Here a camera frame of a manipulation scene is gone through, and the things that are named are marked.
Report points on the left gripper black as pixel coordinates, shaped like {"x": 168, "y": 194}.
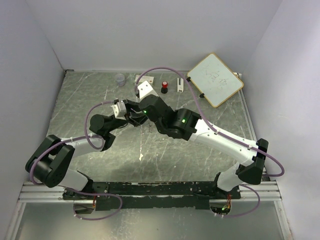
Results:
{"x": 136, "y": 121}

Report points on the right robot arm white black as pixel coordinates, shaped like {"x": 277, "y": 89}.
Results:
{"x": 190, "y": 126}

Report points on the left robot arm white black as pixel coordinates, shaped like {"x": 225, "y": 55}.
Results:
{"x": 50, "y": 163}

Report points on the red black stamp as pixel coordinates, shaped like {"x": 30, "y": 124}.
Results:
{"x": 164, "y": 87}

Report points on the white green cardboard box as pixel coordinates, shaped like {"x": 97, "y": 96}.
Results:
{"x": 149, "y": 79}

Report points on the clear plastic cup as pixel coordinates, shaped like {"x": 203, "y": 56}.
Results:
{"x": 120, "y": 79}

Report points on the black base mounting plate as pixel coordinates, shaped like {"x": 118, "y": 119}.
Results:
{"x": 148, "y": 195}

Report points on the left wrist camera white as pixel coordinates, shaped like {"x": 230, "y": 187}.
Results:
{"x": 118, "y": 105}

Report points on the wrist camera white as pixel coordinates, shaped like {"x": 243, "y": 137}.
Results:
{"x": 118, "y": 105}
{"x": 145, "y": 89}

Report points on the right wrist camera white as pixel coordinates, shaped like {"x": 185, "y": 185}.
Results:
{"x": 145, "y": 89}

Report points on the small whiteboard yellow frame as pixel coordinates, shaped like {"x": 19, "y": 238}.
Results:
{"x": 215, "y": 80}

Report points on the aluminium rail frame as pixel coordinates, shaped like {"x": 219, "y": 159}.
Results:
{"x": 141, "y": 154}

